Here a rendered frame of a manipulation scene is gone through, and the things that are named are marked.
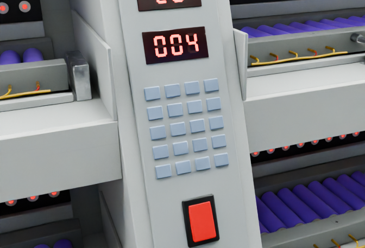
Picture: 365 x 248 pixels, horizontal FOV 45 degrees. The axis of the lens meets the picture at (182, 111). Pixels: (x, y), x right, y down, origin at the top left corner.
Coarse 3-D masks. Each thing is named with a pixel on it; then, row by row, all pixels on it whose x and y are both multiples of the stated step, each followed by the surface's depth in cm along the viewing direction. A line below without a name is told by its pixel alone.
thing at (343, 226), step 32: (256, 160) 52; (288, 160) 53; (320, 160) 55; (352, 160) 56; (256, 192) 50; (288, 192) 50; (320, 192) 50; (352, 192) 51; (288, 224) 45; (320, 224) 44; (352, 224) 44
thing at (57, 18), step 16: (48, 0) 47; (64, 0) 48; (48, 16) 47; (64, 16) 48; (48, 32) 48; (64, 32) 48; (64, 48) 48; (336, 160) 59; (80, 192) 49; (96, 192) 49; (80, 208) 49; (96, 208) 49; (80, 224) 49; (96, 224) 49
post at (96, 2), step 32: (96, 0) 31; (224, 0) 32; (96, 32) 33; (224, 32) 32; (128, 96) 30; (128, 128) 30; (128, 160) 30; (128, 192) 30; (128, 224) 32; (256, 224) 33
